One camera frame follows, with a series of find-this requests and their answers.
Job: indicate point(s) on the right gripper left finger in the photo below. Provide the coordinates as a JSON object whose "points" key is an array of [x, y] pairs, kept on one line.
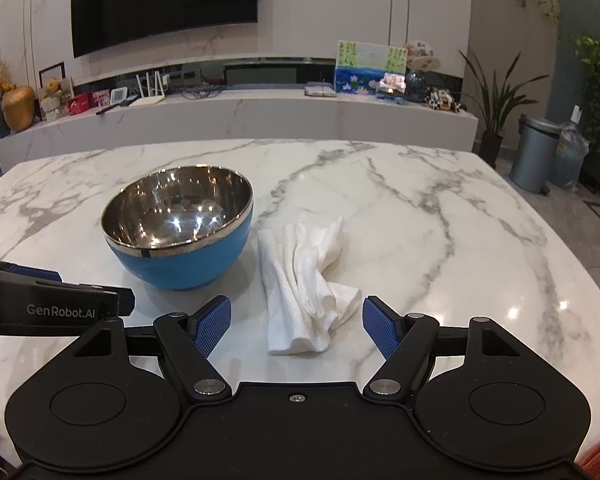
{"points": [[186, 341]]}

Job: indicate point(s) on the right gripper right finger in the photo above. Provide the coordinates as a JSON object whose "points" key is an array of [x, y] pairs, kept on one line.
{"points": [[405, 342]]}

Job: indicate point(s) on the white cloth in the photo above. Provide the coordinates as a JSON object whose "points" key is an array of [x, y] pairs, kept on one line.
{"points": [[304, 307]]}

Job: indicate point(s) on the blue steel bowl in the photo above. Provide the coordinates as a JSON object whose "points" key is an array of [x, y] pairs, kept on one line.
{"points": [[182, 227]]}

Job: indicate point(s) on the red box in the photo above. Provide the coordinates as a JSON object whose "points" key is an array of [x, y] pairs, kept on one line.
{"points": [[79, 104]]}

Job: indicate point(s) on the grey trash bin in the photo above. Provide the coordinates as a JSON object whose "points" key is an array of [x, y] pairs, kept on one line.
{"points": [[535, 153]]}

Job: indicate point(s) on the white wifi router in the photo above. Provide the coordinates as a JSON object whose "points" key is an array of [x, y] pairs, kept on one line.
{"points": [[151, 90]]}

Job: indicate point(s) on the black white patterned ornament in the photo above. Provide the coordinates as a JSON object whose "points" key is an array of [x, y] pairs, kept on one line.
{"points": [[442, 99]]}

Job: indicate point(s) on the potted long-leaf plant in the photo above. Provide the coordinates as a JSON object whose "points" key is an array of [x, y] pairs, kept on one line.
{"points": [[496, 100]]}

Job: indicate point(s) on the decorative paper fan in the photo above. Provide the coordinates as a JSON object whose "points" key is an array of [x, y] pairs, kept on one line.
{"points": [[420, 56]]}

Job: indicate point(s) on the small photo frame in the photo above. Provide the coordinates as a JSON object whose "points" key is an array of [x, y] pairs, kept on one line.
{"points": [[391, 87]]}

